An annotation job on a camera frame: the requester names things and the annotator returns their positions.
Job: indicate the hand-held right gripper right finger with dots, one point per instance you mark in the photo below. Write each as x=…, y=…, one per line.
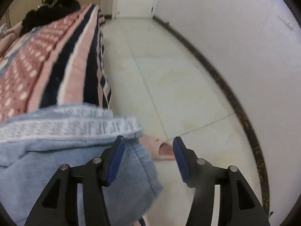
x=180, y=162

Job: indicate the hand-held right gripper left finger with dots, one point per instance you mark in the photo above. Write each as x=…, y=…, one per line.
x=116, y=162

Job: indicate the light blue pants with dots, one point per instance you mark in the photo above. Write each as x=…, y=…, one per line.
x=47, y=150

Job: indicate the pink slipper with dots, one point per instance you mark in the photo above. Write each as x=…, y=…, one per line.
x=162, y=150

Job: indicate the striped pink printed blanket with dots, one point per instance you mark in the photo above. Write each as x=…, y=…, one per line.
x=35, y=63

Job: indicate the black clothes pile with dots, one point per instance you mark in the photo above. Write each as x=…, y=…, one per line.
x=47, y=14

